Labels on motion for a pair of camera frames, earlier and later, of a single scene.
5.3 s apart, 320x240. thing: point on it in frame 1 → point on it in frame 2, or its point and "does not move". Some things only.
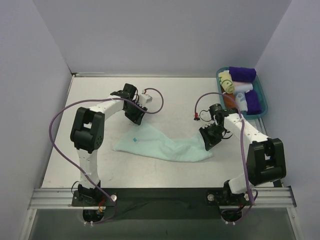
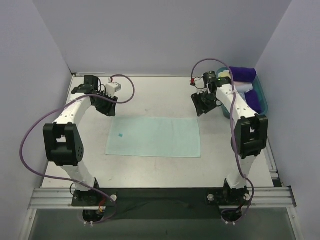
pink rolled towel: (242, 87) does not move
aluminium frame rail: (62, 198) does not move
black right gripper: (211, 136) → (201, 101)
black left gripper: (135, 114) → (104, 103)
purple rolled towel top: (242, 74) does not move
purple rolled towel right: (253, 103) does not move
